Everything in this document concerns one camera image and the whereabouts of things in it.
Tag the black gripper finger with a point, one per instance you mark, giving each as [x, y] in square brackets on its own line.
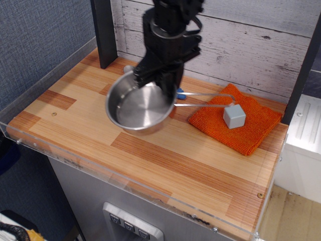
[141, 81]
[169, 78]

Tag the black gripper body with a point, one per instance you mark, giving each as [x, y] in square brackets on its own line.
[170, 37]

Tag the silver pan with wire handle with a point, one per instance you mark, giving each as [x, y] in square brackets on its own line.
[146, 110]

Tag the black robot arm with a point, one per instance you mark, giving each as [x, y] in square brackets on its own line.
[177, 5]

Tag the orange knitted rag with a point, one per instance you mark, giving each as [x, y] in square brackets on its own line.
[259, 122]

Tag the grey cube block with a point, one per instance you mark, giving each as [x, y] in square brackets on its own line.
[234, 116]

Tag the silver panel with buttons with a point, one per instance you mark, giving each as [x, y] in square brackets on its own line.
[131, 223]

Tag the white aluminium block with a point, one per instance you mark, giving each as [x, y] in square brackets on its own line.
[299, 168]

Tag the yellow and black object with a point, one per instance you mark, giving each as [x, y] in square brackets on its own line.
[34, 236]

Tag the spoon with blue handle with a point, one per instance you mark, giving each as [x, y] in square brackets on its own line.
[180, 94]

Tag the dark left vertical post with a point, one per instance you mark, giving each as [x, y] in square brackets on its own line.
[104, 31]

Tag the dark vertical post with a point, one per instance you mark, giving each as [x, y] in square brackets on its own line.
[303, 75]
[104, 31]

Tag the dark right vertical post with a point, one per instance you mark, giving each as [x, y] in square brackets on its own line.
[303, 75]

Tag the clear acrylic guard rail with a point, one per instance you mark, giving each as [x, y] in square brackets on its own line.
[179, 180]

